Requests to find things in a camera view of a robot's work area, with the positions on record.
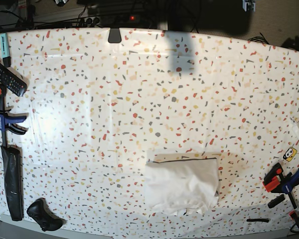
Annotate terrazzo pattern tablecloth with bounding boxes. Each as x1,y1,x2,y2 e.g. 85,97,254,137
5,28,299,239

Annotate teal highlighter marker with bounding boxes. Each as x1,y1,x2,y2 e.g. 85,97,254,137
0,33,11,68

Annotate black TV remote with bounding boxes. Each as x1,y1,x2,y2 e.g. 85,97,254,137
0,63,27,97

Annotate black game controller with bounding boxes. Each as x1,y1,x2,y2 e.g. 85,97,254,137
26,198,63,232

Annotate white T-shirt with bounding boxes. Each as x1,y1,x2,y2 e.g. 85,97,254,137
144,157,219,217

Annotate blue black bar clamp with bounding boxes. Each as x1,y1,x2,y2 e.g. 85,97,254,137
0,84,27,147

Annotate small black bar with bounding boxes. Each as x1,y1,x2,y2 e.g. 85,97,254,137
268,195,285,209

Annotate red blue bar clamp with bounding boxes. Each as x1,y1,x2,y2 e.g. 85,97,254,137
263,163,299,230

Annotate yellow cartoon face sticker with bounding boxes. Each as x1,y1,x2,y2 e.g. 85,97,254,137
283,147,297,162

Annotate black power strip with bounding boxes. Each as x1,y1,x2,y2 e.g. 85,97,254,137
79,14,142,25

